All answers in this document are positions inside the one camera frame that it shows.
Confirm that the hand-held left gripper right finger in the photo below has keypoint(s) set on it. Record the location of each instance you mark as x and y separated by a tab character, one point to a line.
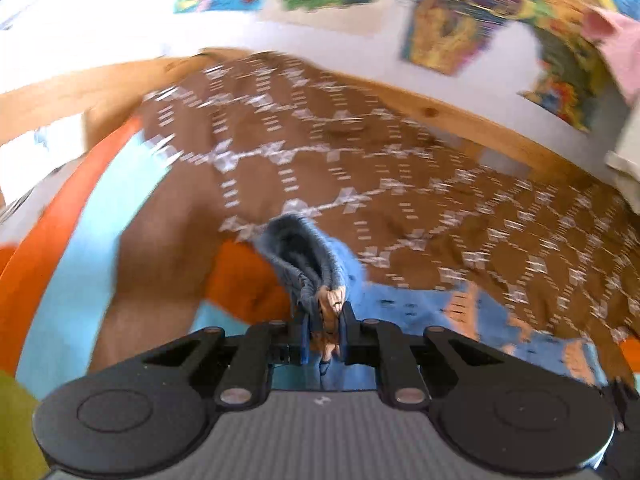
346	332

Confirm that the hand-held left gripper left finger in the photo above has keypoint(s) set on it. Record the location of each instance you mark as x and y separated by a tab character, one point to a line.
302	332

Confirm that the blue pants with orange print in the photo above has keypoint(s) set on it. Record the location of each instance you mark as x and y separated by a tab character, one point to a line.
425	320

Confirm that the brown patterned blanket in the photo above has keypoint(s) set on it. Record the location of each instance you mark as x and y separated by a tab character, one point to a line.
300	125

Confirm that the colourful printed blanket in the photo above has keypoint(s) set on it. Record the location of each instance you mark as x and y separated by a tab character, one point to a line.
65	270

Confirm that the white garment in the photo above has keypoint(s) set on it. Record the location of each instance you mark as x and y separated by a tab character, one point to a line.
625	155

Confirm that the pink garment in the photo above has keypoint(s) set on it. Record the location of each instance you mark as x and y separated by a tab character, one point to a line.
617	45

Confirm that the wooden bed frame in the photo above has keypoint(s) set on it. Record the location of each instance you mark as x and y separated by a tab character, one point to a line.
75	90

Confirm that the swirly colourful wall poster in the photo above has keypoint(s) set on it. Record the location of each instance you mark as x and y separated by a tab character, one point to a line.
460	20

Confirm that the torn colourful wall poster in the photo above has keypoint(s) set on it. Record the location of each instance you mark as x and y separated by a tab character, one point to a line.
570	60

